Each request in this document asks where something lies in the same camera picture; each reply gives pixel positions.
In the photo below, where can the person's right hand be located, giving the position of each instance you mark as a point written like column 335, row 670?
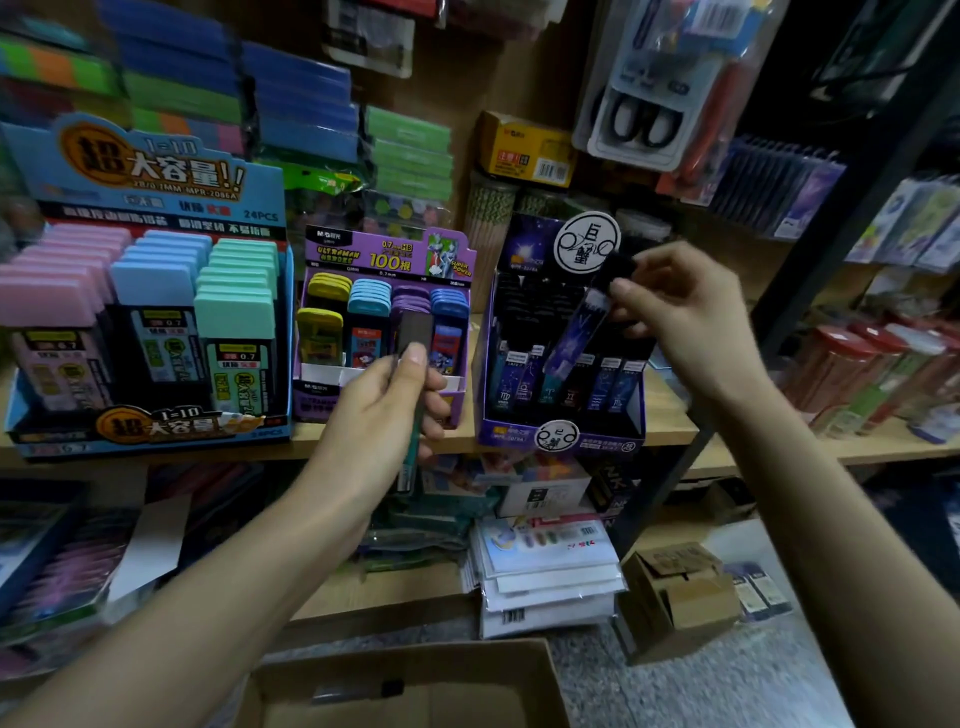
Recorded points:
column 690, row 315

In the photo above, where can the person's left hand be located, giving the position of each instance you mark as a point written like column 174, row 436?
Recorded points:
column 368, row 443

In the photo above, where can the wooden shelf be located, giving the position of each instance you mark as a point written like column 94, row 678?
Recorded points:
column 668, row 420

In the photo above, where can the black and white display box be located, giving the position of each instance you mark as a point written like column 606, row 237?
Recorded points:
column 518, row 248

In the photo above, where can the purple display box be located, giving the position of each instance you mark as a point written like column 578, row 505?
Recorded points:
column 375, row 255

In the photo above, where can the brown cardboard box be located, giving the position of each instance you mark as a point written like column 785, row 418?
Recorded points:
column 450, row 668

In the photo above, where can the blue display box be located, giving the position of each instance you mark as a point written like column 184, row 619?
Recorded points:
column 135, row 158

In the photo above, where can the person's left forearm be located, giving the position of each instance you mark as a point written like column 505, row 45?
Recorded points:
column 165, row 630

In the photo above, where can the person's right forearm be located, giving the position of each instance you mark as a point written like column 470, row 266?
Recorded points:
column 855, row 555

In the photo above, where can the heap of green teal packs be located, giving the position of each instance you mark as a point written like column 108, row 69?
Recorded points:
column 413, row 525

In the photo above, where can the row of dark blue refills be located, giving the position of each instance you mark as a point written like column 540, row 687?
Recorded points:
column 773, row 188

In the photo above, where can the red cylinder containers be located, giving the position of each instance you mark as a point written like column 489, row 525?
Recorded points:
column 840, row 375

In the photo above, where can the white printed carton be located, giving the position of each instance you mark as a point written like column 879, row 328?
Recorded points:
column 543, row 498

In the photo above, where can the hanging white blister package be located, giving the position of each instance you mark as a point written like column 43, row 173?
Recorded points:
column 645, row 120

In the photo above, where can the stack of white packets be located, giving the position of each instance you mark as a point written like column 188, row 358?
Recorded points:
column 548, row 570

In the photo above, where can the yellow carton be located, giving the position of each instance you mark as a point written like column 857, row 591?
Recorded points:
column 525, row 150

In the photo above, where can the small open brown carton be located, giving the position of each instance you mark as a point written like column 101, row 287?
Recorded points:
column 683, row 600

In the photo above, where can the stack of green packets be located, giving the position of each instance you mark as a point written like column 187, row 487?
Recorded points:
column 408, row 153

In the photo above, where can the stack of blue packets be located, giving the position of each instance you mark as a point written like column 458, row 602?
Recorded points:
column 285, row 98

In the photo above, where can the stack of multicoloured packets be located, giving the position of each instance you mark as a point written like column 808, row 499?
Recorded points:
column 53, row 60

